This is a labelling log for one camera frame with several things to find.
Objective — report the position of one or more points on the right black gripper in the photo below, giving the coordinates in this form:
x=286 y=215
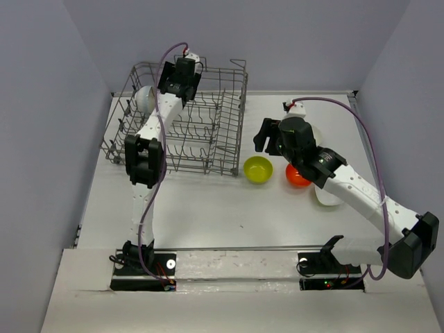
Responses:
x=268 y=124

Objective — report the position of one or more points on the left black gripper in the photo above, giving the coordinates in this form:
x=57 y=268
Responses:
x=166 y=72

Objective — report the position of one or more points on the white round bowl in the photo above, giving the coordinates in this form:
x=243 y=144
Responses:
x=317 y=135
x=145 y=101

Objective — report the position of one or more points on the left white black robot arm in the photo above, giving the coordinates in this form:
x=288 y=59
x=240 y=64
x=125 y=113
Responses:
x=145 y=151

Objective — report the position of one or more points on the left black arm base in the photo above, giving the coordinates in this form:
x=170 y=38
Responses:
x=143 y=269

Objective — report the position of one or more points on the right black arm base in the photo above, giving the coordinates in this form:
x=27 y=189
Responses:
x=321 y=271

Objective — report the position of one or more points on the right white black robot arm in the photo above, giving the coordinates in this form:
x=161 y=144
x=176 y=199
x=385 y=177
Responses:
x=407 y=238

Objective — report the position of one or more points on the lime green bowl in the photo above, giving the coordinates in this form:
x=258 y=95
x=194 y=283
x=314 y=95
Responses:
x=258 y=170

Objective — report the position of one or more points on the orange bowl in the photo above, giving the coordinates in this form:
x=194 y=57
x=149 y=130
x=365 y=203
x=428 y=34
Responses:
x=294 y=178

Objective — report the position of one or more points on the white square bowl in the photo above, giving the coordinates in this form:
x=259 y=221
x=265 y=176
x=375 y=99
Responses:
x=327 y=199

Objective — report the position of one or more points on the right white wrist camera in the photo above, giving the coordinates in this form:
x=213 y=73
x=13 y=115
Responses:
x=293 y=109

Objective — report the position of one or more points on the grey wire dish rack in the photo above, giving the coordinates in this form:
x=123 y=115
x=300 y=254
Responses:
x=205 y=137

